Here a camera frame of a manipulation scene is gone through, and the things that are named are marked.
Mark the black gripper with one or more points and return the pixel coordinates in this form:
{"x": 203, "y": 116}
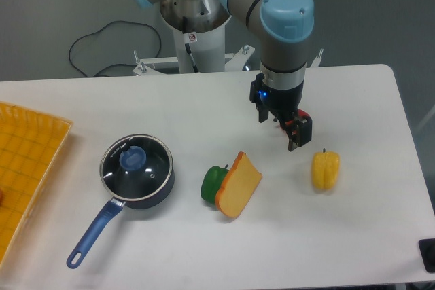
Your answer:
{"x": 281, "y": 103}

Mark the glass lid with blue knob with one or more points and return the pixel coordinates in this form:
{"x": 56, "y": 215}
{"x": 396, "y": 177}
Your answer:
{"x": 138, "y": 169}

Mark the blue saucepan with handle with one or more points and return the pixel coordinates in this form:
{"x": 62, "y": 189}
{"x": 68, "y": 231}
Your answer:
{"x": 105, "y": 215}

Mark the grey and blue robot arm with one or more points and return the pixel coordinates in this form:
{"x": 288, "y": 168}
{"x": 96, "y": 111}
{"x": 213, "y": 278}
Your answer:
{"x": 284, "y": 29}

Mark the red toy bell pepper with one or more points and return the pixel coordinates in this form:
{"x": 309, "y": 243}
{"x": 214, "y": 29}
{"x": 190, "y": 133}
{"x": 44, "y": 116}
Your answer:
{"x": 291, "y": 121}

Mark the yellow toy bell pepper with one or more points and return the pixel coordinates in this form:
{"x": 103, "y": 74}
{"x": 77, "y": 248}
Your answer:
{"x": 325, "y": 169}

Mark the toy bread slice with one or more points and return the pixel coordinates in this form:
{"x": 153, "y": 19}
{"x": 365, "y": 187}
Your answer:
{"x": 238, "y": 186}

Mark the green toy bell pepper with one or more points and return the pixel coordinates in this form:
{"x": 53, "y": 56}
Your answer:
{"x": 212, "y": 183}

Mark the black device at table edge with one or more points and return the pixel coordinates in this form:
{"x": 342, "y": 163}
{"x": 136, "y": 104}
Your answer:
{"x": 426, "y": 247}

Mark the yellow plastic basket tray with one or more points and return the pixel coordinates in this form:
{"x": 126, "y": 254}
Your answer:
{"x": 30, "y": 142}

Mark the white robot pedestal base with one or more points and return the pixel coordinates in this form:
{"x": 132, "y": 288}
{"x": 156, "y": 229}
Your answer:
{"x": 283, "y": 28}

